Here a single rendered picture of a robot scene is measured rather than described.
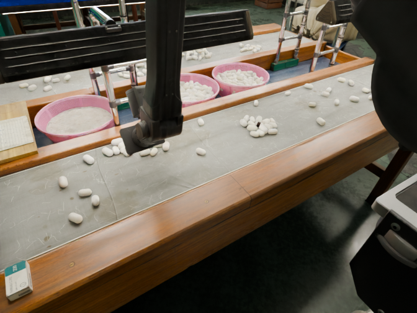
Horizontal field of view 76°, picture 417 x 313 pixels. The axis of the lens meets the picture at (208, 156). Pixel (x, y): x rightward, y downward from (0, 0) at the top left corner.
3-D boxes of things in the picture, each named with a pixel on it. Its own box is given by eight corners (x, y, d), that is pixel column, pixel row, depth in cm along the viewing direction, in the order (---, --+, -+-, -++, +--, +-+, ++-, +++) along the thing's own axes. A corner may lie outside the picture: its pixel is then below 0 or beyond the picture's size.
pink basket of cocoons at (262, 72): (277, 97, 128) (282, 78, 122) (232, 111, 117) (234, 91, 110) (242, 76, 145) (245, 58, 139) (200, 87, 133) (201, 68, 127)
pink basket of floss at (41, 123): (133, 122, 107) (130, 101, 101) (95, 165, 88) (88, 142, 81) (75, 110, 112) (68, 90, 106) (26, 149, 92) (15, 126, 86)
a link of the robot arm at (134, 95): (144, 138, 51) (184, 127, 55) (126, 79, 50) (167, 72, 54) (130, 145, 61) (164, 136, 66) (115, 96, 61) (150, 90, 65)
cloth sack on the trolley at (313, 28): (358, 41, 350) (371, 9, 326) (321, 49, 320) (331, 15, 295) (324, 30, 386) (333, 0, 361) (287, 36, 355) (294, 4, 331)
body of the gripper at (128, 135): (118, 130, 68) (122, 125, 61) (156, 120, 72) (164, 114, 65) (126, 154, 68) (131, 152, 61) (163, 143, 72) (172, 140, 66)
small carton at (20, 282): (33, 291, 49) (28, 286, 48) (10, 302, 47) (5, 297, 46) (29, 264, 53) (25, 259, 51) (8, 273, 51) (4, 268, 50)
